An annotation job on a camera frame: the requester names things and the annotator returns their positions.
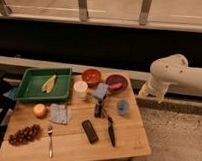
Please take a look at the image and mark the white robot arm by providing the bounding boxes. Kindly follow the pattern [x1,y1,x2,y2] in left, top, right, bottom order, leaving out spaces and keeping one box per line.
[138,54,202,103]

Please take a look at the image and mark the white paper cup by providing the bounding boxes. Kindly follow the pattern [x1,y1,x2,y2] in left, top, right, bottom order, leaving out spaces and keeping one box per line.
[74,81,88,100]

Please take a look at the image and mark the blue plastic cup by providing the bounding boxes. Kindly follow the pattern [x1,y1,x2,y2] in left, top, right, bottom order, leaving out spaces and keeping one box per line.
[116,100,129,116]

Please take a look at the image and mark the blue sponge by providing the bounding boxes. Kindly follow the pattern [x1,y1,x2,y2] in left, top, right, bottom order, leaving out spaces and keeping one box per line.
[94,83,108,100]

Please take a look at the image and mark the red bowl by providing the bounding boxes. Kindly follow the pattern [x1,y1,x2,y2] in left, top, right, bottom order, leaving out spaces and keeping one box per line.
[81,68,101,87]

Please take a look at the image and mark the purple bowl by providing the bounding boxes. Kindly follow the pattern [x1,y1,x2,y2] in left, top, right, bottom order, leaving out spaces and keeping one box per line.
[105,74,128,94]

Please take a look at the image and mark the red item in purple bowl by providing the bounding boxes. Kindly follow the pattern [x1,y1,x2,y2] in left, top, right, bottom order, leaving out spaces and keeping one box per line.
[110,82,123,90]

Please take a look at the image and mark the small dark bottle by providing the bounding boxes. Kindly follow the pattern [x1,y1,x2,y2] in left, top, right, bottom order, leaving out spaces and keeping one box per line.
[94,101,103,117]

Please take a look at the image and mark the wooden table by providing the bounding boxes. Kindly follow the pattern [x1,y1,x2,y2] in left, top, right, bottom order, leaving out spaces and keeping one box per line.
[0,70,152,161]

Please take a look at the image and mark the grey folded cloth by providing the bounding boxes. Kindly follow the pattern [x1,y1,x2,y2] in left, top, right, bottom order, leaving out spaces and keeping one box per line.
[49,104,72,125]

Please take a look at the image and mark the green plastic tray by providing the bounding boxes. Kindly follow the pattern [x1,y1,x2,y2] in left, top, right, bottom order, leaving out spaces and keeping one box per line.
[16,68,72,103]

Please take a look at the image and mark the yellow apple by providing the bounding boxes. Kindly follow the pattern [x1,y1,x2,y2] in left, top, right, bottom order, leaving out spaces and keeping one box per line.
[33,103,47,118]

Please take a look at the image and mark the silver fork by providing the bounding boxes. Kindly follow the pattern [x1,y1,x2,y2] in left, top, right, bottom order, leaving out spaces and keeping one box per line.
[47,126,53,158]

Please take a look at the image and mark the bunch of dark grapes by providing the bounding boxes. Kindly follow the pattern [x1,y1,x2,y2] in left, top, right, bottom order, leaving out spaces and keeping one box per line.
[8,124,41,146]

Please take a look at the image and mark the black handled knife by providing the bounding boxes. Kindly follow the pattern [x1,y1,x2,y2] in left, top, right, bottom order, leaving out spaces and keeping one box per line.
[108,117,116,147]

